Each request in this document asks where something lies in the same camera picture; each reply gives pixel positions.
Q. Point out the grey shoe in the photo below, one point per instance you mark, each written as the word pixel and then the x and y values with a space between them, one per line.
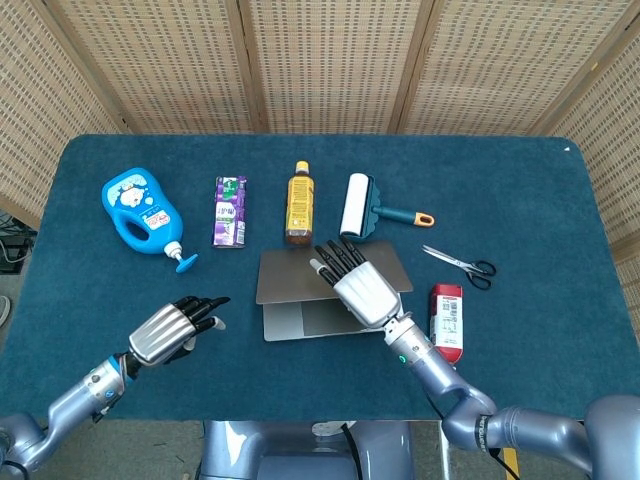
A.
pixel 4 310

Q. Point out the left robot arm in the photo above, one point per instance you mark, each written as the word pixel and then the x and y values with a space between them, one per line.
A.
pixel 75 402

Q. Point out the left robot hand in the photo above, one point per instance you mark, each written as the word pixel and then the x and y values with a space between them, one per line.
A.
pixel 160 332

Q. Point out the red white box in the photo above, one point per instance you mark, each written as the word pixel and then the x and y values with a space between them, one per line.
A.
pixel 446 320

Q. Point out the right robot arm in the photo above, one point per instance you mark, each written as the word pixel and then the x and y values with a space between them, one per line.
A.
pixel 525 430

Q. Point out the blue table cloth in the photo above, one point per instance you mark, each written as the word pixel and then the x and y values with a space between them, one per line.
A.
pixel 525 300

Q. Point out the amber bottle yellow label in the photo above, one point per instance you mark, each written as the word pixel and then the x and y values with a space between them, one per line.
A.
pixel 300 200

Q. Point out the grey blue robot torso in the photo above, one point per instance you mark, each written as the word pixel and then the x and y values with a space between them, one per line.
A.
pixel 290 455

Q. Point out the purple drink carton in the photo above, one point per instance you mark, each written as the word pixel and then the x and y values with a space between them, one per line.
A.
pixel 230 215

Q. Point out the silver laptop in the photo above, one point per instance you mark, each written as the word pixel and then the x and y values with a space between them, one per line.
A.
pixel 285 280

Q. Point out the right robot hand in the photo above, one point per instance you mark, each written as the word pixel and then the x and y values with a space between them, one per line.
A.
pixel 367 295

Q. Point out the blue pump detergent bottle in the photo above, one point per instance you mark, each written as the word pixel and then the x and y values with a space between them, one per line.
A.
pixel 127 195

